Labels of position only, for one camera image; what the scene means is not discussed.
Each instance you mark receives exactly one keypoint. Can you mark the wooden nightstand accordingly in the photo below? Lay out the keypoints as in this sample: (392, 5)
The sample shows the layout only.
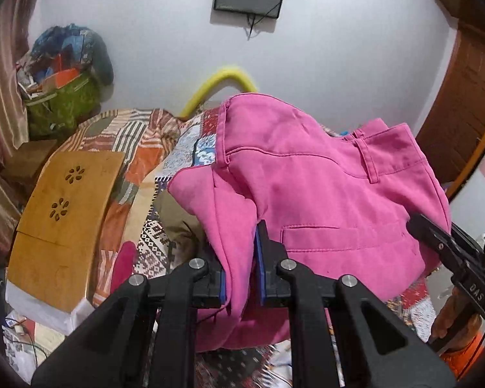
(28, 157)

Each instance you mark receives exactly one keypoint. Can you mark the white pillow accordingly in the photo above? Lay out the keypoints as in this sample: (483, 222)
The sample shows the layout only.
(44, 315)

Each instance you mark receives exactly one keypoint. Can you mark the person's right hand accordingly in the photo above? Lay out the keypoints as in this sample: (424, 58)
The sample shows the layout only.
(452, 319)

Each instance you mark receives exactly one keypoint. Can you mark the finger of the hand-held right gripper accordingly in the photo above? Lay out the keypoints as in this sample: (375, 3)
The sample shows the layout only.
(436, 238)

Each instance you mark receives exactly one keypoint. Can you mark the khaki pants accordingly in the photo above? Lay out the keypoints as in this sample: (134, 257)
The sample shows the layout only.
(178, 218)

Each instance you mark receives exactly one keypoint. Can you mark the patchwork printed blanket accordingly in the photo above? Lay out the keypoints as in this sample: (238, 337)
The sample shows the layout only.
(194, 149)

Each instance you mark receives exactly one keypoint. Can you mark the orange plastic object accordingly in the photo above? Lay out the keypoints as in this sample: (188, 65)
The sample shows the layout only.
(464, 363)

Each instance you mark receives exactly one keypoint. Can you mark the magenta cloth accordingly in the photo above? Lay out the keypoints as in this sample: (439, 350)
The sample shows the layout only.
(125, 266)

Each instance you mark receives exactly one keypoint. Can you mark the pink pants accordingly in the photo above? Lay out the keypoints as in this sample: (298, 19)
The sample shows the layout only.
(307, 178)

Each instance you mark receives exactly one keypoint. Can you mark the pile of mixed clothes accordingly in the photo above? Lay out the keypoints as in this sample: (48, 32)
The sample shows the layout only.
(64, 40)

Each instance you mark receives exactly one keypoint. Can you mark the striped brown curtain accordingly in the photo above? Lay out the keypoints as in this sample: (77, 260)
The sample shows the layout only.
(0, 68)

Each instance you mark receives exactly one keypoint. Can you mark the yellow curved hoop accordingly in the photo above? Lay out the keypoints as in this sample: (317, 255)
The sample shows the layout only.
(222, 74)

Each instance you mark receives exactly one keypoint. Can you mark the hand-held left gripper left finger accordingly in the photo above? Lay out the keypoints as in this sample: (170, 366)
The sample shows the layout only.
(223, 287)

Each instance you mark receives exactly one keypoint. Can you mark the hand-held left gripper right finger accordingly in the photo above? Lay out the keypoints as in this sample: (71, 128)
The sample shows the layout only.
(259, 262)

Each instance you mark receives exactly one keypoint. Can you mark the striped orange quilt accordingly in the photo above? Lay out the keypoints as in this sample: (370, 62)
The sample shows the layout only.
(121, 137)

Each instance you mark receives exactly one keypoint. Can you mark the brown wooden door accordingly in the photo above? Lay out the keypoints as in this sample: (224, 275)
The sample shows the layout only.
(464, 89)

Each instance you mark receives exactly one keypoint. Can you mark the wooden lap desk board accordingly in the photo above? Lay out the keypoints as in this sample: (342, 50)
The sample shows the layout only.
(64, 230)

